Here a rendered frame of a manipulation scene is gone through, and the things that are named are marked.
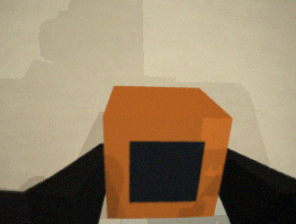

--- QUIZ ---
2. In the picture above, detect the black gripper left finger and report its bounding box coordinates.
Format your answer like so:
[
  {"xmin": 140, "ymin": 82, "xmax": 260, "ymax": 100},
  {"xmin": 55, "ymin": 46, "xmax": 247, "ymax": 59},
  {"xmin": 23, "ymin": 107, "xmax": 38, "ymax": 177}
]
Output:
[{"xmin": 0, "ymin": 143, "xmax": 106, "ymax": 224}]

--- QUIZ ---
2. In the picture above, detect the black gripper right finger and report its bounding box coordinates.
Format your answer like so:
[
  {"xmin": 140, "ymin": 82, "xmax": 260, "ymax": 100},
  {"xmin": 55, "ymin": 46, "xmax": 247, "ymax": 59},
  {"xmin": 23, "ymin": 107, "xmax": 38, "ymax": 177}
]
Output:
[{"xmin": 218, "ymin": 148, "xmax": 296, "ymax": 224}]

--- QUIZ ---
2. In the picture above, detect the orange block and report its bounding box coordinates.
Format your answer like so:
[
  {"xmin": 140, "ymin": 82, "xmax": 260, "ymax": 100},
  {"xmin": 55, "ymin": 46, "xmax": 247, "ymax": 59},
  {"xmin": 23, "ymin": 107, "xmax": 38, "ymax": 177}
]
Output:
[{"xmin": 102, "ymin": 86, "xmax": 233, "ymax": 219}]

